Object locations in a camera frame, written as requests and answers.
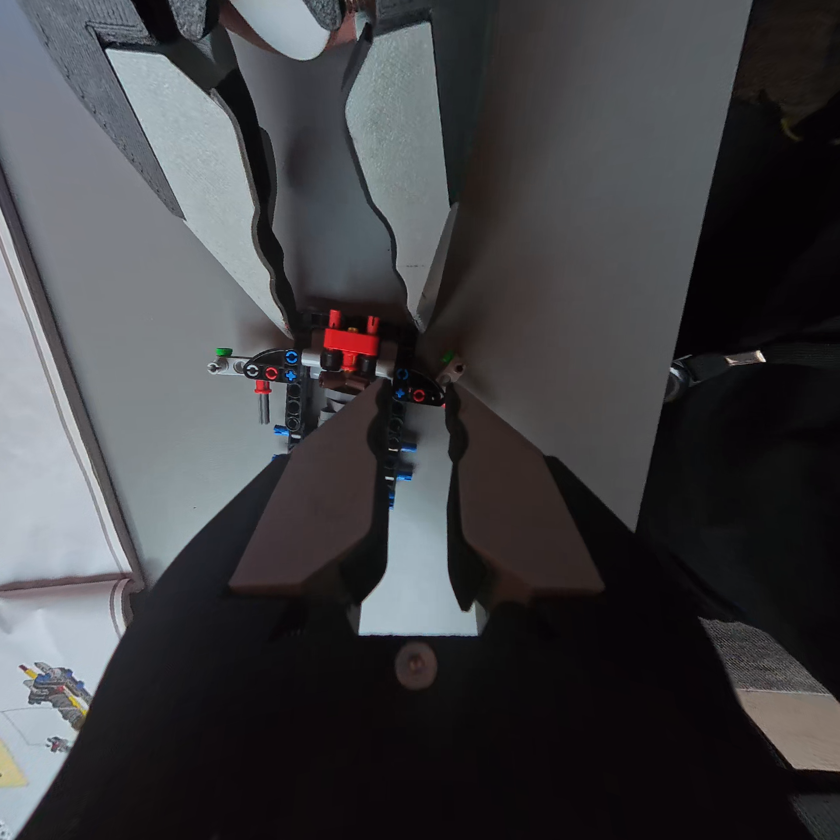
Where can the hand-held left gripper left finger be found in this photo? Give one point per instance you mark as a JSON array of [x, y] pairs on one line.
[[315, 518]]

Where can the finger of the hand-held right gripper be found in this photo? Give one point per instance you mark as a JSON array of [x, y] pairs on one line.
[[407, 131], [190, 151]]

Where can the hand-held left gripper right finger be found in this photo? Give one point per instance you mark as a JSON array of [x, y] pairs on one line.
[[525, 518]]

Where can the black frame lego assembly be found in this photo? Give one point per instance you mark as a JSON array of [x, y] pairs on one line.
[[351, 340]]

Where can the open lego instruction booklet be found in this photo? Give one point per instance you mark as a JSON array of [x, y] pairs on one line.
[[39, 459]]

